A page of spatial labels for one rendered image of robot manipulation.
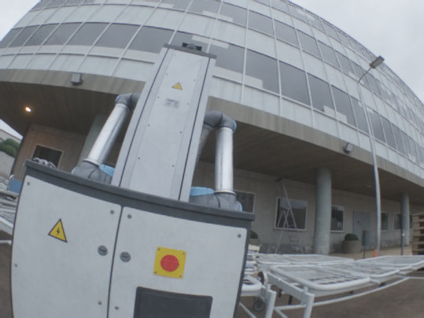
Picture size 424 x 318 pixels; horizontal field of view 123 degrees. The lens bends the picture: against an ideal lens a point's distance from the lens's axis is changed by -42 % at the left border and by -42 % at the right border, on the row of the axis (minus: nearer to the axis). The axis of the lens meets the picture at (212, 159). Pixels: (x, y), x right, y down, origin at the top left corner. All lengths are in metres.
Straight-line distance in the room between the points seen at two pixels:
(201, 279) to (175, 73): 0.98
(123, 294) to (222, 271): 0.21
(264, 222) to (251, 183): 1.72
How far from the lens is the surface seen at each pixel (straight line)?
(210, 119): 1.27
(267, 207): 8.28
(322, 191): 7.31
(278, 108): 6.08
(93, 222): 0.42
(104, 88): 5.16
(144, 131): 0.92
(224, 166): 1.16
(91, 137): 5.96
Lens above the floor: 0.80
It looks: 20 degrees up
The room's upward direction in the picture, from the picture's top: 9 degrees clockwise
